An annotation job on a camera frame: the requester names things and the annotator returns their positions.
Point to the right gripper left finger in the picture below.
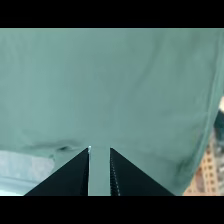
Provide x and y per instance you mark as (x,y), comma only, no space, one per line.
(68,180)

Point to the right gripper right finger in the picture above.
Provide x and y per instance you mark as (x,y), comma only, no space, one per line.
(133,180)

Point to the green T-shirt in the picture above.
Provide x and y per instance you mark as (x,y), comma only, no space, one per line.
(110,86)

